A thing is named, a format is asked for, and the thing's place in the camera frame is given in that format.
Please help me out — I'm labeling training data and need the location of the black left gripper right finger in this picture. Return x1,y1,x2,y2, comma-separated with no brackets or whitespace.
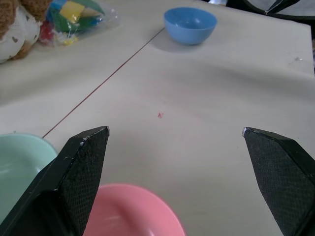
242,127,315,236

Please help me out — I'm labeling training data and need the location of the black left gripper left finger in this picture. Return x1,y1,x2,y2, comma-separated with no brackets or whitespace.
0,126,110,236

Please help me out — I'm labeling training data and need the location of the green plastic bowl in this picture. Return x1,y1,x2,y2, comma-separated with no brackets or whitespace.
0,133,59,217

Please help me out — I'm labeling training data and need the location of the red plastic bowl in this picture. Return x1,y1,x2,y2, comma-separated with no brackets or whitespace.
83,183,187,236

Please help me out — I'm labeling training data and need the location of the clear bag of colourful blocks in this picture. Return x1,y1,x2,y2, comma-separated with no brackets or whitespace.
37,0,122,47

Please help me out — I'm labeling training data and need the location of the brown and white plush toy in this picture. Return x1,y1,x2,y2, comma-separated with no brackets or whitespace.
0,0,54,64

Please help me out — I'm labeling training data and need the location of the blue plastic bowl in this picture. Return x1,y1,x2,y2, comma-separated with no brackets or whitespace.
164,7,218,46

